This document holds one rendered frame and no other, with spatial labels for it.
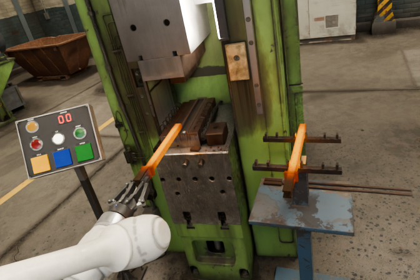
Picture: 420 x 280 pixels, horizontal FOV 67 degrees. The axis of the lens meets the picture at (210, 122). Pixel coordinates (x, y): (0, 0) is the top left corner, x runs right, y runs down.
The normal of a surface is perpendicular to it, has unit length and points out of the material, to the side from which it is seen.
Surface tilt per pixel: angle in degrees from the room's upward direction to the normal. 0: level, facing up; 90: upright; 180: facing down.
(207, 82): 90
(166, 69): 90
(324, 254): 0
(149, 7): 90
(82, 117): 60
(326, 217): 0
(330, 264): 0
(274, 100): 90
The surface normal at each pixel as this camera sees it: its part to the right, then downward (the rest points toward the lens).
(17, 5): 0.91, 0.02
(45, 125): 0.10, -0.11
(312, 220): -0.18, -0.88
